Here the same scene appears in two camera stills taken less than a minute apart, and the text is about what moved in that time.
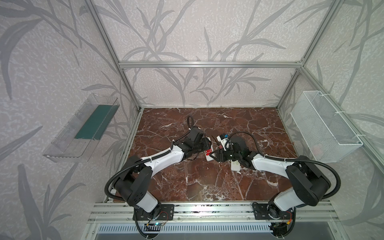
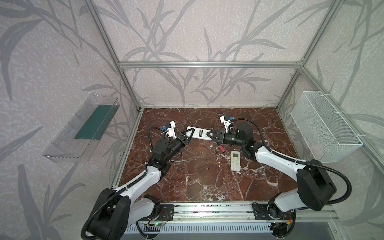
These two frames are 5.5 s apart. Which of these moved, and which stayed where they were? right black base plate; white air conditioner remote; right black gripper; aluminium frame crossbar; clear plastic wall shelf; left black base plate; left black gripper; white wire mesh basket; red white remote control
Moved: left black gripper; red white remote control; right black gripper
Stayed: right black base plate; aluminium frame crossbar; white wire mesh basket; clear plastic wall shelf; white air conditioner remote; left black base plate
